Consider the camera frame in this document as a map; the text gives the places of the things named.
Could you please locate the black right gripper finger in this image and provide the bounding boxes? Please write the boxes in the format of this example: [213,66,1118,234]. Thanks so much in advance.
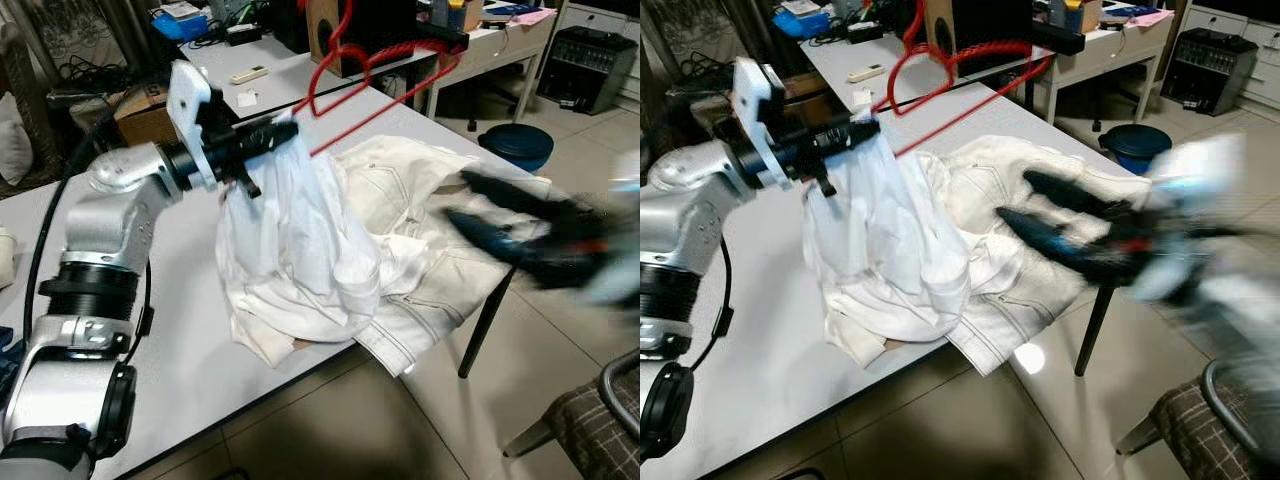
[460,170,567,230]
[996,206,1113,274]
[1020,169,1133,230]
[443,208,552,274]

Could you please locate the white t-shirt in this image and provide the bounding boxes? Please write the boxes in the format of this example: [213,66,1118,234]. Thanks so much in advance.
[800,120,973,346]
[213,120,384,348]

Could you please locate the red plastic hanger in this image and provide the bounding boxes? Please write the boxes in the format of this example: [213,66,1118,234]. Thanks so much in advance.
[290,0,468,159]
[870,0,1063,159]

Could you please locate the grey work table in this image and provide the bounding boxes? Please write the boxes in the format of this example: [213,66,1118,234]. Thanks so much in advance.
[175,28,446,121]
[800,28,1066,126]

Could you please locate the cream denim jeans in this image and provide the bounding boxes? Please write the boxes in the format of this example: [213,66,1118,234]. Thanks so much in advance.
[225,135,558,379]
[820,135,1153,378]

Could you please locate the wooden speaker box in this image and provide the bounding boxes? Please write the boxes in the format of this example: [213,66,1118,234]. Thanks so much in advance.
[305,0,421,79]
[925,0,1036,77]

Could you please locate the black table leg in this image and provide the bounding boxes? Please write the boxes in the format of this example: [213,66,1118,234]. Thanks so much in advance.
[1073,285,1117,379]
[458,268,516,380]

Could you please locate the blue plastic box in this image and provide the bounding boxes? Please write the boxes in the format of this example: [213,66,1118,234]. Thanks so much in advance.
[150,5,211,43]
[772,5,832,41]

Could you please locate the black grey equipment box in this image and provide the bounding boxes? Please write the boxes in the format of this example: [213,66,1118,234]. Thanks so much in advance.
[537,25,639,116]
[1160,27,1260,117]

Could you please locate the white desk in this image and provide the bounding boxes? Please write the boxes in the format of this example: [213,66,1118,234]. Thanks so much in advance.
[425,10,561,123]
[1030,10,1178,126]

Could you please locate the black desk organizer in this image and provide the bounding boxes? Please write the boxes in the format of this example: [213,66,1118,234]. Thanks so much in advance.
[1030,0,1089,56]
[415,0,473,53]

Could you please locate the plaid fabric chair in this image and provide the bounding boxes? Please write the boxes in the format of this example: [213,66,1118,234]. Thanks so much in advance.
[503,350,641,480]
[1115,358,1280,480]

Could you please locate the white storage cabinet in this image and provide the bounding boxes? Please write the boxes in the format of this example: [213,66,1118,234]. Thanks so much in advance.
[555,0,641,101]
[1180,0,1280,111]

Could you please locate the white cushion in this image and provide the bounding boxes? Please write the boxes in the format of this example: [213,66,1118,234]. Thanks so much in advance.
[0,93,33,188]

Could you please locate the blue denim jeans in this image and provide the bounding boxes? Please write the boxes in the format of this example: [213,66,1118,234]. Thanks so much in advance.
[0,340,26,403]

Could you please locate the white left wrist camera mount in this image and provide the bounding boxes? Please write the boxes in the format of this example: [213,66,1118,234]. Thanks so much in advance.
[733,57,793,193]
[165,60,219,193]

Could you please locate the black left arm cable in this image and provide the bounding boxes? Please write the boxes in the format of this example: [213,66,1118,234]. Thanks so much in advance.
[700,238,738,373]
[22,110,153,369]

